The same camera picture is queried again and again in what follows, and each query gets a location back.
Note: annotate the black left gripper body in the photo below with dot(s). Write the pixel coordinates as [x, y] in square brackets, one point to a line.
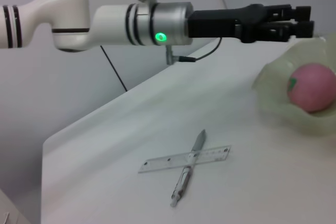
[215, 23]

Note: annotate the silver clear pen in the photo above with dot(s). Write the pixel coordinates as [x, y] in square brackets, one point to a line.
[183, 179]

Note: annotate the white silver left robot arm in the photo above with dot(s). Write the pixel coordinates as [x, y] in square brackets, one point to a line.
[71, 19]

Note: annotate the clear plastic ruler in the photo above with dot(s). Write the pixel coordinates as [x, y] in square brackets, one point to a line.
[160, 163]

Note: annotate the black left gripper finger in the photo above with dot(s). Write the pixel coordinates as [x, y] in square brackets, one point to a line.
[304, 30]
[303, 12]

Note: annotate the pink peach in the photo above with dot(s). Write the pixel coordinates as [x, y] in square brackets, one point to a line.
[312, 87]

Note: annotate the beige box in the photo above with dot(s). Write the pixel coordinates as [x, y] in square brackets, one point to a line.
[8, 213]

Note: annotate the translucent green fruit bowl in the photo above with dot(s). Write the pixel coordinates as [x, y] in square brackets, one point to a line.
[273, 90]

